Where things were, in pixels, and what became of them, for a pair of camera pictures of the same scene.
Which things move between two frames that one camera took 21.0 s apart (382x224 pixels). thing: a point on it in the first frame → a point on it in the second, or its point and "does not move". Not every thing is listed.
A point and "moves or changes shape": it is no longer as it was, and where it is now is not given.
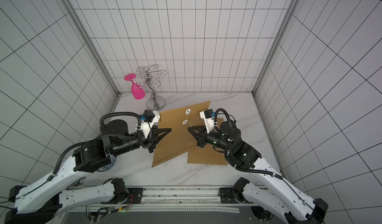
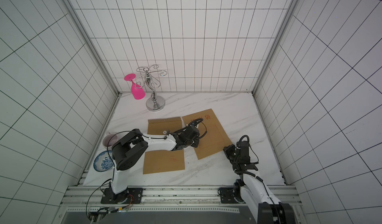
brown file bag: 180,138 moves or changes shape
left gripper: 154,139 → 195,144
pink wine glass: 137,91 does not move
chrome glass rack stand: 155,102 does not move
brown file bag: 208,155 moves or changes shape
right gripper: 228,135 → 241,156
